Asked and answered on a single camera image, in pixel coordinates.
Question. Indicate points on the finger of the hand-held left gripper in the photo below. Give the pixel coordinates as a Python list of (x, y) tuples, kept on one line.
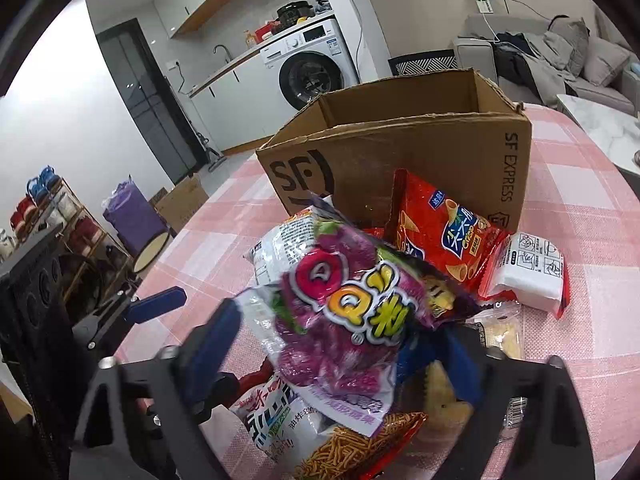
[(157, 301)]

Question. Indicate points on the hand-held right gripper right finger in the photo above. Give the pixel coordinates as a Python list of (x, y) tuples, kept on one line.
[(462, 365)]

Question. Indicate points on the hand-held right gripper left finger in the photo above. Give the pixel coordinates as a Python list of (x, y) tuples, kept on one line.
[(215, 332)]

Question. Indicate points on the purple candy bag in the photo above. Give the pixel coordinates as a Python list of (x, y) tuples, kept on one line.
[(340, 320)]

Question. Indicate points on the red cone snack bag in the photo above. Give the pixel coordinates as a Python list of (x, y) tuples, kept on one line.
[(440, 230)]

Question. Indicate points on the orange noodle stick snack bag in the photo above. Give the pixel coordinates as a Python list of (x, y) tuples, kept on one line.
[(345, 447)]

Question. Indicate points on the brown cardboard box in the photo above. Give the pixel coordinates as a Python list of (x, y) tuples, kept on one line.
[(400, 160)]

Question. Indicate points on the blue cracker packet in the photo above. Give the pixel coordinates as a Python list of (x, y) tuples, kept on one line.
[(430, 385)]

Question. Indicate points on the round stool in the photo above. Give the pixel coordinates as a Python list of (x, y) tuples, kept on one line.
[(151, 254)]

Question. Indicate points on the clear cracker packet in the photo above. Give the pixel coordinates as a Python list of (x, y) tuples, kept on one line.
[(502, 332)]

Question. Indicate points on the wooden shoe rack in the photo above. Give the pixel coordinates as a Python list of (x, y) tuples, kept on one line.
[(75, 240)]

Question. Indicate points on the purple storage bag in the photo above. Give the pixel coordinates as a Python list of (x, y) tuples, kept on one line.
[(132, 220)]

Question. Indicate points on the cardboard box on floor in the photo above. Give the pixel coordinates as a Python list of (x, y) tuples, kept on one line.
[(182, 205)]

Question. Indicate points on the white packet with red edges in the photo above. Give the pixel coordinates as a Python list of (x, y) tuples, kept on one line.
[(530, 270)]

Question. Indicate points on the pink plaid tablecloth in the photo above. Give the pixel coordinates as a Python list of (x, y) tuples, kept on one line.
[(575, 310)]

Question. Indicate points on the dark glass door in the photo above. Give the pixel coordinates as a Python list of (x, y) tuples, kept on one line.
[(140, 100)]

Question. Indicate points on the white kitchen counter cabinets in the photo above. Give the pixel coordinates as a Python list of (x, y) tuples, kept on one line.
[(230, 105)]

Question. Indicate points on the kitchen faucet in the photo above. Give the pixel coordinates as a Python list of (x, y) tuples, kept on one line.
[(222, 52)]

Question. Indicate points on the marble coffee table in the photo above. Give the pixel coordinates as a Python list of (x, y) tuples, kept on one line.
[(600, 125)]

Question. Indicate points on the yellow bottle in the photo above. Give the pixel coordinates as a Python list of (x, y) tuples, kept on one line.
[(248, 39)]

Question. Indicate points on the white washing machine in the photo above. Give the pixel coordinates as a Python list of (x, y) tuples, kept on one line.
[(310, 65)]

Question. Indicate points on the red box on washer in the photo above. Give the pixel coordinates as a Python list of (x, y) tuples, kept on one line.
[(266, 32)]

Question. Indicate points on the dark jacket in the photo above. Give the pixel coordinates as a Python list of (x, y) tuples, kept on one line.
[(520, 67)]

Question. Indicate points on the patterned black chair back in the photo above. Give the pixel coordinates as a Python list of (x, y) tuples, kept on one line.
[(425, 64)]

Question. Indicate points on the grey sofa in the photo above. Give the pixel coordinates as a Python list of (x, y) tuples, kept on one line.
[(605, 90)]

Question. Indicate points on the small grey pillow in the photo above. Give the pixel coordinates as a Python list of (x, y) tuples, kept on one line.
[(605, 67)]

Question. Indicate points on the large grey pillow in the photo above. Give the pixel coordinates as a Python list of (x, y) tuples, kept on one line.
[(567, 45)]

